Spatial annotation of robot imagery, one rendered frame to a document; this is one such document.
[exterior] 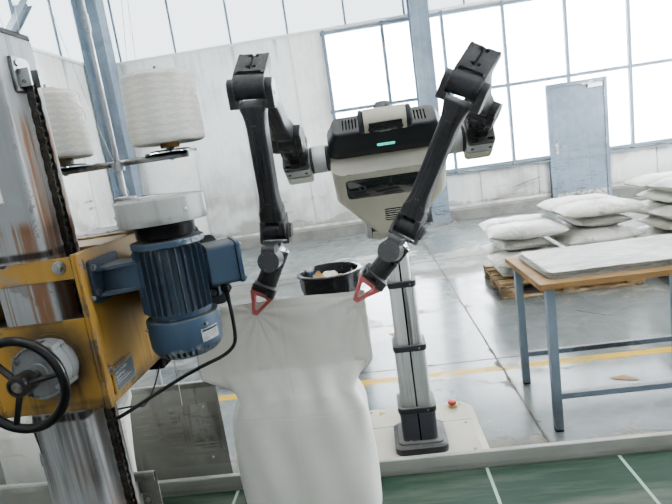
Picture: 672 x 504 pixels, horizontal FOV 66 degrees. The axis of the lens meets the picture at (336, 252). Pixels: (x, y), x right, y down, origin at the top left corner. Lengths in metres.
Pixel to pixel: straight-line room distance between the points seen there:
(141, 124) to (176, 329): 0.44
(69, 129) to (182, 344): 0.55
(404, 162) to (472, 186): 7.88
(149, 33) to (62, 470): 9.43
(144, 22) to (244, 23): 1.76
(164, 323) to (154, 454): 1.08
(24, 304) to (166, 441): 1.07
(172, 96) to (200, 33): 8.83
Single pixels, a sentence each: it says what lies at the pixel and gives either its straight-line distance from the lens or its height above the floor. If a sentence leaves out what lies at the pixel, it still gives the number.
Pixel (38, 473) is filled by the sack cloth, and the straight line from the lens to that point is 1.80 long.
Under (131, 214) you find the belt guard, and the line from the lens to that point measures 1.06.
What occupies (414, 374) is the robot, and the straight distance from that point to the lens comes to 2.09.
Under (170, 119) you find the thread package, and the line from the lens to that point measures 1.20.
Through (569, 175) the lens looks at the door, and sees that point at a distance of 9.95.
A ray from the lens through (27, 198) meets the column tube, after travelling 1.11.
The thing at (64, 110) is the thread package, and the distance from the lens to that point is 1.34.
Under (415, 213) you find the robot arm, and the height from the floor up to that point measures 1.27.
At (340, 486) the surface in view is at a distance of 1.58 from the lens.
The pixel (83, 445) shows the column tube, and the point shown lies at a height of 0.95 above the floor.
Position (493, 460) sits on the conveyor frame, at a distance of 1.93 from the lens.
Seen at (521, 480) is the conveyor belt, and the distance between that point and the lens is 1.86.
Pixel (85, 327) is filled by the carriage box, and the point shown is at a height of 1.20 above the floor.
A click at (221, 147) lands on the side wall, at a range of 9.73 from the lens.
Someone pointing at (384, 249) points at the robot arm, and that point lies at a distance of 1.30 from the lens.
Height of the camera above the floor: 1.45
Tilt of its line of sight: 10 degrees down
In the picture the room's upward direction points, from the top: 8 degrees counter-clockwise
